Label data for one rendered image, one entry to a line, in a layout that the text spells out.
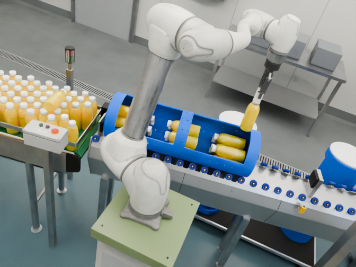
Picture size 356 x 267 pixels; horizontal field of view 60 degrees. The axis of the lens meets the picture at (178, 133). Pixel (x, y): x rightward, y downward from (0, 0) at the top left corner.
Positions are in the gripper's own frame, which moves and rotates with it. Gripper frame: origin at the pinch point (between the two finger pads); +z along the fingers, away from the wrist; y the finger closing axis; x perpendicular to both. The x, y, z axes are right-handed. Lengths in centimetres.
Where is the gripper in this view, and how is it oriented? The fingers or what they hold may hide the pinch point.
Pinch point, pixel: (258, 96)
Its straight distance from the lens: 166.7
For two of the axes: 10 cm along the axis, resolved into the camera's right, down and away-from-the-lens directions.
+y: 1.8, -5.8, 8.0
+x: -9.6, -2.8, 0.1
